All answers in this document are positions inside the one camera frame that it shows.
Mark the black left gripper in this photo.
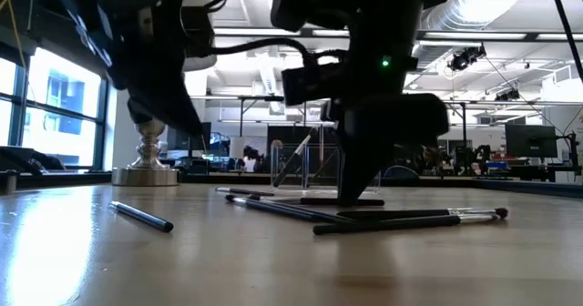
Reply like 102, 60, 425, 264
97, 0, 205, 138

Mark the black background rig frame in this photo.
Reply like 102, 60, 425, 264
189, 95, 287, 138
448, 98, 469, 148

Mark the black camera cable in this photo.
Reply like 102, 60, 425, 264
199, 36, 320, 68

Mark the clear acrylic brush organizer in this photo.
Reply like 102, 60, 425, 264
270, 139, 382, 194

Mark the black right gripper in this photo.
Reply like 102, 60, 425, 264
321, 93, 450, 206

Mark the small white lampshade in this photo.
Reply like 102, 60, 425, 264
228, 135, 248, 160

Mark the black computer monitor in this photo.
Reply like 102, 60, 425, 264
504, 123, 558, 160
166, 122, 212, 152

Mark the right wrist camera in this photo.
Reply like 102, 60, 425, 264
281, 63, 353, 107

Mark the black hanging camera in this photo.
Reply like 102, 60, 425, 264
494, 88, 522, 103
447, 45, 487, 73

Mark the black background robot equipment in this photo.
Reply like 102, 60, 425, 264
448, 144, 496, 178

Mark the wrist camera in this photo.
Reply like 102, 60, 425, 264
180, 5, 216, 57
281, 63, 353, 107

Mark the grey metal post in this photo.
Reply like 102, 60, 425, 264
0, 168, 19, 195

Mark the blue chair back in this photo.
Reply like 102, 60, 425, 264
383, 165, 420, 180

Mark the rig beam with light strips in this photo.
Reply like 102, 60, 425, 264
213, 26, 583, 43

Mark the black aluminium table frame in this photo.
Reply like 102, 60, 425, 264
16, 171, 583, 200

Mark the window with dark frame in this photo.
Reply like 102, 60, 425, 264
0, 46, 109, 171

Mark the table lamp with white shade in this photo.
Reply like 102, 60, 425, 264
111, 0, 219, 188

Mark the black curved object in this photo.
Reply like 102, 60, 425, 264
0, 145, 66, 176

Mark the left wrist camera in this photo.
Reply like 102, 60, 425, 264
180, 5, 216, 57

